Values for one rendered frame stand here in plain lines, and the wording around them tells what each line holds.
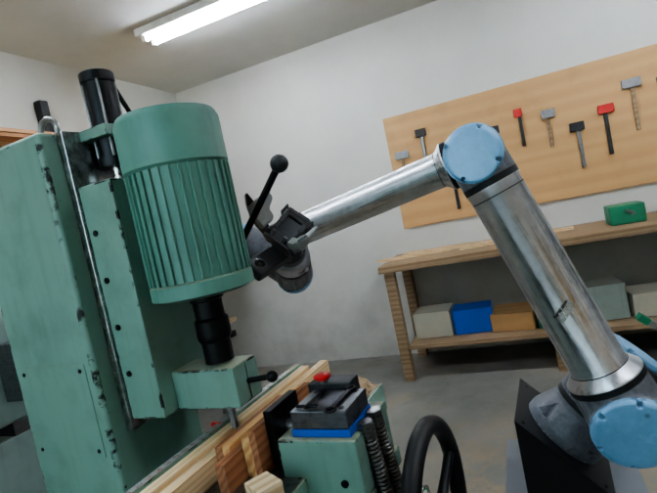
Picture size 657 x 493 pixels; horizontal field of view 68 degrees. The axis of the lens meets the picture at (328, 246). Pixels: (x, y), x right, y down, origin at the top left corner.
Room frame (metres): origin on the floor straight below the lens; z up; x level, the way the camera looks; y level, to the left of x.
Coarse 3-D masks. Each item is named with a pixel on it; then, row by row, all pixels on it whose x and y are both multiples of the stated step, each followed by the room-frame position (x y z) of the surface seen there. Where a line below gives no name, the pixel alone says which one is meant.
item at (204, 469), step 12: (324, 360) 1.18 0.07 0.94; (312, 372) 1.11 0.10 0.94; (300, 384) 1.05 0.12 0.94; (204, 456) 0.78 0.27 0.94; (192, 468) 0.75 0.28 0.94; (204, 468) 0.75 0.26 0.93; (180, 480) 0.72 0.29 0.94; (192, 480) 0.73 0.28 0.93; (204, 480) 0.75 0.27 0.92; (216, 480) 0.77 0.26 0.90; (168, 492) 0.69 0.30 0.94; (180, 492) 0.70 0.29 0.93; (192, 492) 0.72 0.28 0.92
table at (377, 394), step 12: (372, 396) 1.00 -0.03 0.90; (384, 396) 1.06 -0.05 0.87; (396, 456) 0.81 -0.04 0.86; (276, 468) 0.78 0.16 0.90; (288, 480) 0.73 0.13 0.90; (300, 480) 0.72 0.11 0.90; (204, 492) 0.74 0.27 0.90; (216, 492) 0.74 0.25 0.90; (240, 492) 0.72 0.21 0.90; (288, 492) 0.69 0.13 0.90; (300, 492) 0.70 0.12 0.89; (372, 492) 0.71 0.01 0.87
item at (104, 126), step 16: (80, 80) 0.89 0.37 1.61; (96, 80) 0.88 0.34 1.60; (112, 80) 0.91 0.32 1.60; (96, 96) 0.89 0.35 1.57; (112, 96) 0.90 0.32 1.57; (96, 112) 0.89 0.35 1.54; (112, 112) 0.89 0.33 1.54; (96, 128) 0.87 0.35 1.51; (96, 144) 0.90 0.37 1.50; (112, 144) 0.88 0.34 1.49; (112, 160) 0.88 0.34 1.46
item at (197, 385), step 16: (192, 368) 0.85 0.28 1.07; (208, 368) 0.83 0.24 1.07; (224, 368) 0.81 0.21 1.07; (240, 368) 0.82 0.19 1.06; (256, 368) 0.86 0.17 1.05; (176, 384) 0.86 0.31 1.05; (192, 384) 0.84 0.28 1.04; (208, 384) 0.82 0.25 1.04; (224, 384) 0.81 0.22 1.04; (240, 384) 0.81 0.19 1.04; (256, 384) 0.85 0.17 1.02; (192, 400) 0.84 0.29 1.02; (208, 400) 0.83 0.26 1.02; (224, 400) 0.81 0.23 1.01; (240, 400) 0.80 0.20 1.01
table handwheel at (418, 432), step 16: (432, 416) 0.74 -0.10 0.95; (416, 432) 0.69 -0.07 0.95; (432, 432) 0.70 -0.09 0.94; (448, 432) 0.78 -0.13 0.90; (416, 448) 0.66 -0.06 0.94; (448, 448) 0.80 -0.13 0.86; (416, 464) 0.64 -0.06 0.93; (448, 464) 0.78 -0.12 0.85; (416, 480) 0.62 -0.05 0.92; (448, 480) 0.75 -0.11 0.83; (464, 480) 0.81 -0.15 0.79
